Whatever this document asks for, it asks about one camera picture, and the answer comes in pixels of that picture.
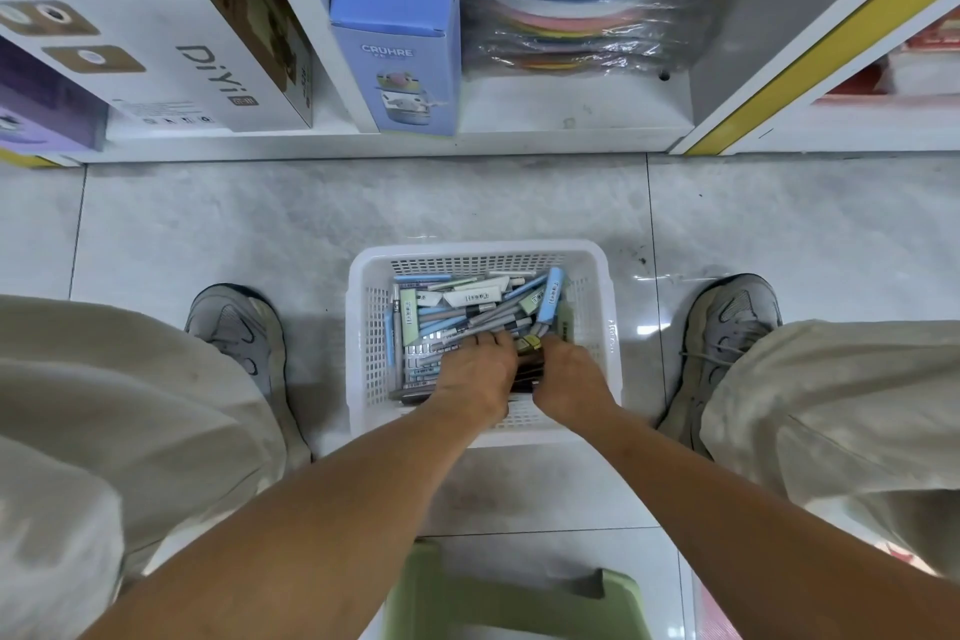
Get green plastic stool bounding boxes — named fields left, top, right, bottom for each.
left=384, top=540, right=654, bottom=640

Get person's right forearm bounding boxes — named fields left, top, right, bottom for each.
left=558, top=403, right=960, bottom=640

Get person's left hand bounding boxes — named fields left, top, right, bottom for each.
left=430, top=331, right=521, bottom=430

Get white shelving unit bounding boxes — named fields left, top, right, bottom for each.
left=0, top=0, right=759, bottom=165

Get pink plastic item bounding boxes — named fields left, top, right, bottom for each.
left=690, top=557, right=725, bottom=640

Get beige left trouser leg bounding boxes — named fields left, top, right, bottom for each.
left=0, top=294, right=291, bottom=640

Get large white cardboard box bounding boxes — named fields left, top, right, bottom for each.
left=0, top=0, right=315, bottom=134

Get purple cardboard box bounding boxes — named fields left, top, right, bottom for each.
left=0, top=35, right=111, bottom=155

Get person's left forearm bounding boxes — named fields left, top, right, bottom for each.
left=81, top=398, right=490, bottom=640

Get white plastic mesh basket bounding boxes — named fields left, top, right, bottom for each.
left=345, top=239, right=624, bottom=450

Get grey sneaker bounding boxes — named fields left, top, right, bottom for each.
left=184, top=284, right=313, bottom=473
left=655, top=273, right=784, bottom=458

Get white shelf with yellow edge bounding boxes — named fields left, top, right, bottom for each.
left=669, top=0, right=960, bottom=158

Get blue cardboard product box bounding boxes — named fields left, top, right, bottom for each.
left=329, top=0, right=462, bottom=137

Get beige trouser leg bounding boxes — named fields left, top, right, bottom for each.
left=700, top=319, right=960, bottom=582
left=0, top=294, right=291, bottom=640

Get grey right sneaker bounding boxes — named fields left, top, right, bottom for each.
left=655, top=273, right=784, bottom=458

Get grey left sneaker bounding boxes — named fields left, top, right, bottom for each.
left=184, top=284, right=313, bottom=473

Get pile of packaged pens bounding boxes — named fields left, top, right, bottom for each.
left=384, top=266, right=573, bottom=404

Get red and white packets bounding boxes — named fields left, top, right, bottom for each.
left=813, top=8, right=960, bottom=110

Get person's right hand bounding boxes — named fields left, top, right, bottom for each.
left=532, top=335, right=618, bottom=430

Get beige right trouser leg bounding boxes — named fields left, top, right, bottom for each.
left=700, top=319, right=960, bottom=582

